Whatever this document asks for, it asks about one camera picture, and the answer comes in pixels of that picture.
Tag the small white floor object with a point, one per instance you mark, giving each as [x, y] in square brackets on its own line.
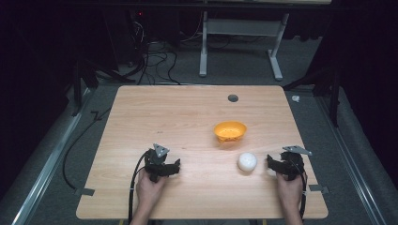
[295, 98]

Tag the aluminium floor rail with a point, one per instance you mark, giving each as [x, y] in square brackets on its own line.
[350, 162]
[47, 168]

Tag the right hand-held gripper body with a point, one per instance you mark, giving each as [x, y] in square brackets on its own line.
[291, 162]

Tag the grey round table grommet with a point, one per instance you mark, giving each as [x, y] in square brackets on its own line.
[233, 98]

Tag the white ball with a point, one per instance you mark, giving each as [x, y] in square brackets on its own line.
[247, 162]

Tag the white metal desk frame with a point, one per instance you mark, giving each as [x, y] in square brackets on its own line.
[241, 27]

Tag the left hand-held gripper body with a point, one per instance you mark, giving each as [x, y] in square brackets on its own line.
[156, 159]

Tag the person's left hand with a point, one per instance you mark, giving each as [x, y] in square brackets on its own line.
[149, 190]

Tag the black metal stand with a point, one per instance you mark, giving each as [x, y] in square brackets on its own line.
[334, 93]
[77, 87]

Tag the dark computer tower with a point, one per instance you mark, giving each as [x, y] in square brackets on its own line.
[125, 34]

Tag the grey tape strip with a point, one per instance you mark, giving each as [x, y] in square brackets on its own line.
[84, 191]
[319, 188]

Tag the person's right hand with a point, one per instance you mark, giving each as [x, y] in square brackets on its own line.
[289, 192]

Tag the orange plastic bowl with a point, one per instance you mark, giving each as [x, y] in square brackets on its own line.
[230, 130]

